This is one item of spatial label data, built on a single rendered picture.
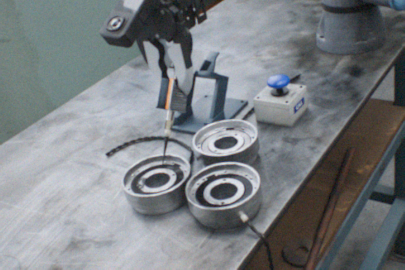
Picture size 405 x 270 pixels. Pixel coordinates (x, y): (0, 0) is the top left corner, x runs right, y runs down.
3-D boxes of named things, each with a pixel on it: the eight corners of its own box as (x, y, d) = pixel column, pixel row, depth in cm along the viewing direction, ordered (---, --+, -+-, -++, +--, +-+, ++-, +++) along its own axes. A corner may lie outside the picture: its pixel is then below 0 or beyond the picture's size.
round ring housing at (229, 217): (180, 203, 77) (174, 181, 75) (241, 175, 81) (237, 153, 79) (210, 243, 69) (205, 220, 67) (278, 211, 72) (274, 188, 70)
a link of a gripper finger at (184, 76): (217, 81, 83) (201, 26, 79) (197, 98, 79) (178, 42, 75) (202, 80, 85) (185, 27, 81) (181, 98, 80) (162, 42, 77)
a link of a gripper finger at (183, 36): (200, 64, 77) (183, 7, 73) (195, 69, 76) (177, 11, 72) (176, 65, 80) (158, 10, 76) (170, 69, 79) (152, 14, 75)
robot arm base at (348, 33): (332, 25, 126) (330, -15, 121) (396, 29, 118) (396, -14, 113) (305, 51, 116) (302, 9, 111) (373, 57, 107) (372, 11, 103)
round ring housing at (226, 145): (256, 176, 80) (253, 154, 78) (190, 177, 82) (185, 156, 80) (264, 138, 88) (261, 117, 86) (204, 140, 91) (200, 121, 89)
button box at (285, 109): (292, 127, 90) (288, 102, 88) (255, 121, 94) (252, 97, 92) (311, 105, 95) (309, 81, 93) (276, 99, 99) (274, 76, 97)
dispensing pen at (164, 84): (147, 162, 80) (164, 54, 80) (163, 162, 84) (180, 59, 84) (157, 165, 79) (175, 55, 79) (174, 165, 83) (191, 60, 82)
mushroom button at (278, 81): (285, 109, 91) (283, 83, 88) (265, 105, 93) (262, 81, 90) (295, 98, 93) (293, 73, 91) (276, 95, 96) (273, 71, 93)
